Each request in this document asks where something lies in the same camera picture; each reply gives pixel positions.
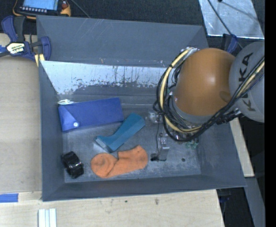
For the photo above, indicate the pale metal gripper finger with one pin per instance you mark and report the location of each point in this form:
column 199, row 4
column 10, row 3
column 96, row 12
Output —
column 165, row 150
column 153, row 117

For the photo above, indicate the teal angled block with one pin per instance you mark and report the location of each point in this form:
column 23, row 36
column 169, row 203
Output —
column 124, row 131

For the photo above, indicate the orange sock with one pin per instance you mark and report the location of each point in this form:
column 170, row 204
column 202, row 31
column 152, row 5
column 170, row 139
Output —
column 121, row 163

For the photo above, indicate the blue flat pouch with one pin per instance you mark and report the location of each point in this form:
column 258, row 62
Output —
column 92, row 113

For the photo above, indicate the grey metal bin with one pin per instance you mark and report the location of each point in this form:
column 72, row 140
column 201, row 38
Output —
column 118, row 41

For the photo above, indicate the black tape roll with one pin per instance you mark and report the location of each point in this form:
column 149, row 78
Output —
column 72, row 164

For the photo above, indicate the pale wood board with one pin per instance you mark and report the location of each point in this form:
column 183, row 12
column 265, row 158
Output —
column 17, row 126

